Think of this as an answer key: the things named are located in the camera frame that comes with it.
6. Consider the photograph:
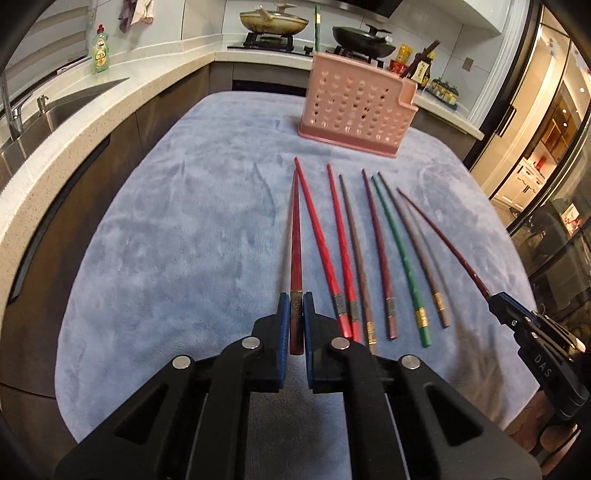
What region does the row of small spice jars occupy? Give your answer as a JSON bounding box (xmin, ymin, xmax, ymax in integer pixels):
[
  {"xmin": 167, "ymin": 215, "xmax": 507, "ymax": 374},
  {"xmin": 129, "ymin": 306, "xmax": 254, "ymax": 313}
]
[{"xmin": 427, "ymin": 76, "xmax": 460, "ymax": 109}]

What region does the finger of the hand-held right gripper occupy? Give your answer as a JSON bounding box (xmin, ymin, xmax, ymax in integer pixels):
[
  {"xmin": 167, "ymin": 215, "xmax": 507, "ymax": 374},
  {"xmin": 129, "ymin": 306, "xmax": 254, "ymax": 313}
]
[
  {"xmin": 488, "ymin": 302, "xmax": 523, "ymax": 332},
  {"xmin": 493, "ymin": 292, "xmax": 539, "ymax": 325}
]

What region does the black built-in oven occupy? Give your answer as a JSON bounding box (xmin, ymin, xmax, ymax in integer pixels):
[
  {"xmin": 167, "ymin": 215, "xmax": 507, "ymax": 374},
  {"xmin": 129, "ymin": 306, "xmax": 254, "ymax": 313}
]
[{"xmin": 231, "ymin": 78, "xmax": 308, "ymax": 97}]

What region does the stainless steel sink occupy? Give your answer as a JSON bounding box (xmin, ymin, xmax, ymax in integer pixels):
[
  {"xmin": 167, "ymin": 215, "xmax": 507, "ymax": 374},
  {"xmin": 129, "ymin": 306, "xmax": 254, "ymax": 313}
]
[{"xmin": 0, "ymin": 76, "xmax": 130, "ymax": 158}]

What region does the pink perforated chopstick holder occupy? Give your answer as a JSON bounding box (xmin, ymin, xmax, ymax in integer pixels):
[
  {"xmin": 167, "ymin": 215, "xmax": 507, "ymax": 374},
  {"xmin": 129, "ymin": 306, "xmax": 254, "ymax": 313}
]
[{"xmin": 298, "ymin": 52, "xmax": 419, "ymax": 160}]

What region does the brown chopstick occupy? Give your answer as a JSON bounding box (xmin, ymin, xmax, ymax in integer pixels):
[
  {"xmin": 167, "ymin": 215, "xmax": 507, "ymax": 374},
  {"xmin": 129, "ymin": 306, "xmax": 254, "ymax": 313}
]
[
  {"xmin": 378, "ymin": 172, "xmax": 451, "ymax": 329},
  {"xmin": 339, "ymin": 174, "xmax": 379, "ymax": 346}
]

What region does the white window blind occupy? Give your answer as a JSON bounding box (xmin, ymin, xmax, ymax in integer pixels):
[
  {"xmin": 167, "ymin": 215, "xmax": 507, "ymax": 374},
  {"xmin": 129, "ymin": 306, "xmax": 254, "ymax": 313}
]
[{"xmin": 0, "ymin": 0, "xmax": 125, "ymax": 75}]

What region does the tan wok with glass lid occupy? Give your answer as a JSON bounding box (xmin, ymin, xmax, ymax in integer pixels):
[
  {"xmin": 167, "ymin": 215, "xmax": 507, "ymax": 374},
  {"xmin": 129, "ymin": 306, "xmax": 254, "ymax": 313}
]
[{"xmin": 239, "ymin": 4, "xmax": 310, "ymax": 35}]

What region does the bright red chopstick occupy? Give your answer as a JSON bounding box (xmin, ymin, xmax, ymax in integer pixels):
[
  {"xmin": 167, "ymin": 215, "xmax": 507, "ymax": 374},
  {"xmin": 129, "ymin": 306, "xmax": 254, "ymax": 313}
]
[
  {"xmin": 294, "ymin": 157, "xmax": 352, "ymax": 339},
  {"xmin": 326, "ymin": 164, "xmax": 363, "ymax": 344}
]

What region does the black wok with lid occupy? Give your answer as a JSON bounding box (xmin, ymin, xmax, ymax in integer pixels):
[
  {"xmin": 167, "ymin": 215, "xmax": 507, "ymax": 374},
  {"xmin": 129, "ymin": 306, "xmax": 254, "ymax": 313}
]
[{"xmin": 331, "ymin": 23, "xmax": 398, "ymax": 58}]

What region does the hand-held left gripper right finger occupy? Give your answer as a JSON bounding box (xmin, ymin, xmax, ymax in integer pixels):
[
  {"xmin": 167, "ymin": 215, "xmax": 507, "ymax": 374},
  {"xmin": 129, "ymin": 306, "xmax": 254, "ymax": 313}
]
[{"xmin": 302, "ymin": 295, "xmax": 541, "ymax": 480}]

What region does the maroon chopstick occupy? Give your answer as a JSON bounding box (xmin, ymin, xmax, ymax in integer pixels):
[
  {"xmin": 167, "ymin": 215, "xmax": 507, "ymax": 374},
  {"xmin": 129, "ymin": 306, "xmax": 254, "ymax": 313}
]
[{"xmin": 361, "ymin": 169, "xmax": 399, "ymax": 341}]

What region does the glass sliding door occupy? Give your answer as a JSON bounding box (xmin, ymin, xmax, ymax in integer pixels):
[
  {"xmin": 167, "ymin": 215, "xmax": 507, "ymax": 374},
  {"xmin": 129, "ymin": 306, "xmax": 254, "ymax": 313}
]
[{"xmin": 462, "ymin": 0, "xmax": 591, "ymax": 370}]

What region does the black gas hob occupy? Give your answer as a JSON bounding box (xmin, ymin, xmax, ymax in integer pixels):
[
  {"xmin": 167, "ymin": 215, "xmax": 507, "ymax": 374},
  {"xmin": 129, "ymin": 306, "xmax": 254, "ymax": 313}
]
[{"xmin": 227, "ymin": 31, "xmax": 370, "ymax": 58}]

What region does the white pink hanging cloth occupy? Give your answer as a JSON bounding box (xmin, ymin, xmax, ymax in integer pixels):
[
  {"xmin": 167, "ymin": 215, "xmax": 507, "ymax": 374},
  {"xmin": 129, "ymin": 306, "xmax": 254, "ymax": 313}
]
[{"xmin": 129, "ymin": 0, "xmax": 155, "ymax": 25}]

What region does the chrome faucet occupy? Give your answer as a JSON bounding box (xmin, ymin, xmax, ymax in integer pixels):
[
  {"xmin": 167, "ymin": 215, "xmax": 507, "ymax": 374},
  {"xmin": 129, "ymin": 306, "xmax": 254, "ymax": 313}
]
[{"xmin": 0, "ymin": 74, "xmax": 28, "ymax": 141}]

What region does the green dish soap bottle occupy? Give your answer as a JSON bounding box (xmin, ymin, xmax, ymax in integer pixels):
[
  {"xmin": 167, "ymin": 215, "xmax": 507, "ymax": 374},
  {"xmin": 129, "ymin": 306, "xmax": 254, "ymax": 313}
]
[{"xmin": 91, "ymin": 25, "xmax": 110, "ymax": 75}]

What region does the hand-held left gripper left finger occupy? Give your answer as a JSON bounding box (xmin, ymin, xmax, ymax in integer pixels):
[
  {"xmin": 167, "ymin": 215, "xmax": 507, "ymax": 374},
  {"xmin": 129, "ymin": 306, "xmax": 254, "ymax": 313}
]
[{"xmin": 54, "ymin": 292, "xmax": 291, "ymax": 480}]

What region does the blue fleece table cloth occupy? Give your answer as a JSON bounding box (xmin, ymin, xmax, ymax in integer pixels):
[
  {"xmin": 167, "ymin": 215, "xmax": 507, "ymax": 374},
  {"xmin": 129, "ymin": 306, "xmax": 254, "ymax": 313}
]
[{"xmin": 54, "ymin": 90, "xmax": 539, "ymax": 480}]

